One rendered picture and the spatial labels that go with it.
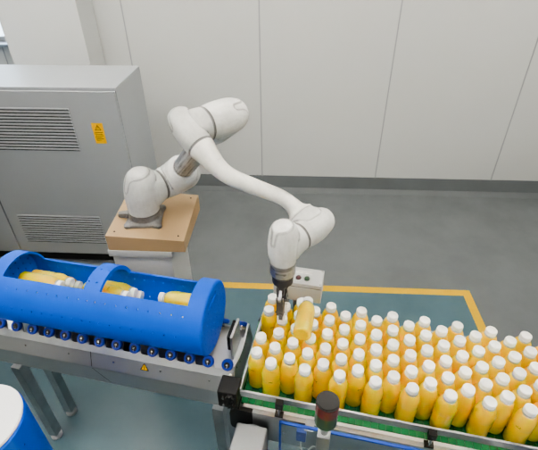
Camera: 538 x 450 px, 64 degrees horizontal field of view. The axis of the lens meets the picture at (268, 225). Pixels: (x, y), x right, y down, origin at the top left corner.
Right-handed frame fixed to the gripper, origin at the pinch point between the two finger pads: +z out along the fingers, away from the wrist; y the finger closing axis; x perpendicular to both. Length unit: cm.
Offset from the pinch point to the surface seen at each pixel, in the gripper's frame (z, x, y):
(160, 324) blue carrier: -5.7, -40.1, 18.8
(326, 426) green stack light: -9, 21, 46
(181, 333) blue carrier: -3.9, -32.0, 19.6
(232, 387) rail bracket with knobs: 9.9, -12.1, 27.9
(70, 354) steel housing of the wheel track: 22, -84, 19
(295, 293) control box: 6.0, 2.5, -17.6
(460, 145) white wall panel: 59, 119, -299
